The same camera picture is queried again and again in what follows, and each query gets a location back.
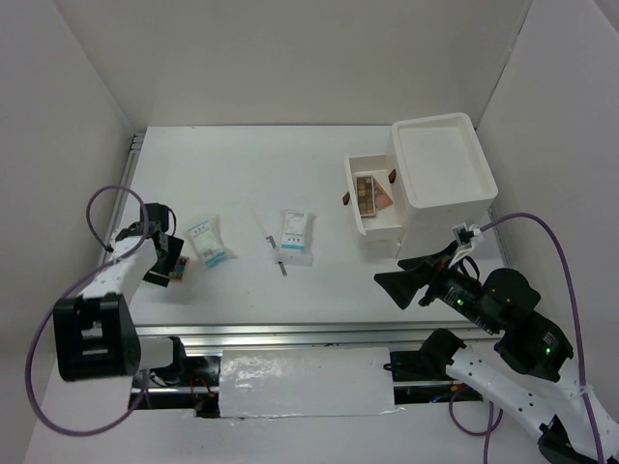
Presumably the grey eyebrow razor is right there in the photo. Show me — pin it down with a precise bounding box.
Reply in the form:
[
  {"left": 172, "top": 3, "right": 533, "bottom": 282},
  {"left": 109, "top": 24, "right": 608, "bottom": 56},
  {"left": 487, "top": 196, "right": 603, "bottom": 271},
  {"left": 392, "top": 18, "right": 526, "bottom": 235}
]
[{"left": 250, "top": 208, "right": 277, "bottom": 249}]

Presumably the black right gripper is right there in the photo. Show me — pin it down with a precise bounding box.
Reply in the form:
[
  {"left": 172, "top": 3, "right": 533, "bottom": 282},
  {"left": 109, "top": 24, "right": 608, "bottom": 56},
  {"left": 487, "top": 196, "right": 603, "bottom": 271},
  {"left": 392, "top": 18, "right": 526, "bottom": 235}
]
[{"left": 370, "top": 237, "right": 498, "bottom": 331}]

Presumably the colourful eyeshadow palette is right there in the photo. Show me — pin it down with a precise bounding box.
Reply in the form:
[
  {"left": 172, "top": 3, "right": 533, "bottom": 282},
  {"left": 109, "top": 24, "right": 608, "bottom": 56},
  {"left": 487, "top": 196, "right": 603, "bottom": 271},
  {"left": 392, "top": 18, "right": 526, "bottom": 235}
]
[{"left": 169, "top": 256, "right": 190, "bottom": 281}]

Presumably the white foil cover plate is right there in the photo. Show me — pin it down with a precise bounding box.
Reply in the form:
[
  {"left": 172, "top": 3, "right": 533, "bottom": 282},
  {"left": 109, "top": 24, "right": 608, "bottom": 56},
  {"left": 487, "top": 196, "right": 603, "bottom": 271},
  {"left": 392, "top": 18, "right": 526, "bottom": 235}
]
[{"left": 219, "top": 347, "right": 398, "bottom": 419}]

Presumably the white drawer cabinet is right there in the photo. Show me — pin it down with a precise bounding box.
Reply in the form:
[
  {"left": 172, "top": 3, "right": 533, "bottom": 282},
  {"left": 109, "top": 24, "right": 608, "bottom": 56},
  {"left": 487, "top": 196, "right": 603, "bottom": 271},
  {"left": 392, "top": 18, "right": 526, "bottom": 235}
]
[{"left": 388, "top": 112, "right": 498, "bottom": 259}]

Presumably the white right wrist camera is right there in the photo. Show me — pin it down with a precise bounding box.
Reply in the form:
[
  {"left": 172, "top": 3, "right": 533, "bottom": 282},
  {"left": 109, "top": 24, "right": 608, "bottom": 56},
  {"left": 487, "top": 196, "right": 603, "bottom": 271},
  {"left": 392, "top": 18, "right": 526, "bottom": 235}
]
[{"left": 450, "top": 223, "right": 484, "bottom": 267}]

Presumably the brown eyeshadow palette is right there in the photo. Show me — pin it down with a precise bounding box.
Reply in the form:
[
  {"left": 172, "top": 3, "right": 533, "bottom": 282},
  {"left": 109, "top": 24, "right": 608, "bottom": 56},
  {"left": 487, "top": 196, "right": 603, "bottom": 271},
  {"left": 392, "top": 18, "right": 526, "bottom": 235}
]
[{"left": 355, "top": 175, "right": 376, "bottom": 218}]

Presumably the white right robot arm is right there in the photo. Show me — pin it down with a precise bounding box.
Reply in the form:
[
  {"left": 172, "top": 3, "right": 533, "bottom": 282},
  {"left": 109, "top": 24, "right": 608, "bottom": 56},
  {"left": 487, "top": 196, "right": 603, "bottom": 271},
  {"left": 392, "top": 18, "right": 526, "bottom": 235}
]
[{"left": 374, "top": 244, "right": 618, "bottom": 463}]

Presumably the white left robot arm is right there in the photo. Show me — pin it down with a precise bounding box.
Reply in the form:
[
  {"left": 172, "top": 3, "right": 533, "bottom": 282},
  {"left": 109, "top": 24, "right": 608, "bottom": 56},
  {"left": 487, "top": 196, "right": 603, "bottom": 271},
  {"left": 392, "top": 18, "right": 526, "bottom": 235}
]
[{"left": 52, "top": 203, "right": 190, "bottom": 386}]

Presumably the white cotton pad pack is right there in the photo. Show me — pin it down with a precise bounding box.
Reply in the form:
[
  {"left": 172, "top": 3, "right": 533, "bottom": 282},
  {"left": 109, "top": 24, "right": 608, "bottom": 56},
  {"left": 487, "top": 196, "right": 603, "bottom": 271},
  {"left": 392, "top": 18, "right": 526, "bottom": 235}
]
[
  {"left": 274, "top": 210, "right": 316, "bottom": 267},
  {"left": 185, "top": 215, "right": 238, "bottom": 269}
]

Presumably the pink blush palette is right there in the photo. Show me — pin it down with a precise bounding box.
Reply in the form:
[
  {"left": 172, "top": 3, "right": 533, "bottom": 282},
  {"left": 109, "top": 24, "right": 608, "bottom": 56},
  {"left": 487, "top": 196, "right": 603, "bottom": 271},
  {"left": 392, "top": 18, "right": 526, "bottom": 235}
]
[{"left": 373, "top": 179, "right": 394, "bottom": 210}]

